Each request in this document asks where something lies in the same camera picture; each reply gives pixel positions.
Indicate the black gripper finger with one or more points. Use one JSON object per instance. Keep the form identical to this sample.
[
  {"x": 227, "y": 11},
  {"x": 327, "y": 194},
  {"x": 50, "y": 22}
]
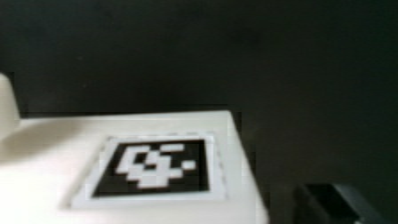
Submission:
[{"x": 330, "y": 204}]

